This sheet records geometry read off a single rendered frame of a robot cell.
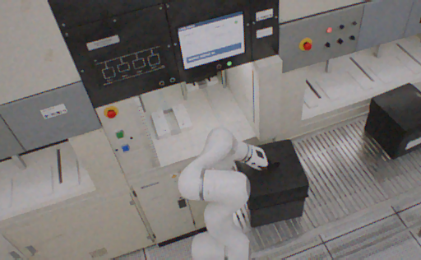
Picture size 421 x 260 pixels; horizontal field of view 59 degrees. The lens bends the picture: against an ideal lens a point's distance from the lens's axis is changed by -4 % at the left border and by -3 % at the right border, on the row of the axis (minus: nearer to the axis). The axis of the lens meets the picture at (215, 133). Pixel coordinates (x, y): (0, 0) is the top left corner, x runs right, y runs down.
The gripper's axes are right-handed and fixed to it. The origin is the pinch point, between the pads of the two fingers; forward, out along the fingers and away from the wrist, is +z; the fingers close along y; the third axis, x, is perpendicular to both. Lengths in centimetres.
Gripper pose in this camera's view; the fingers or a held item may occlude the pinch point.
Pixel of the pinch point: (269, 163)
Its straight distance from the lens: 180.6
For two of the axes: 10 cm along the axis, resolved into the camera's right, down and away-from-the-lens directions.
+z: 7.5, 3.3, 5.7
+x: -6.3, 6.1, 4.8
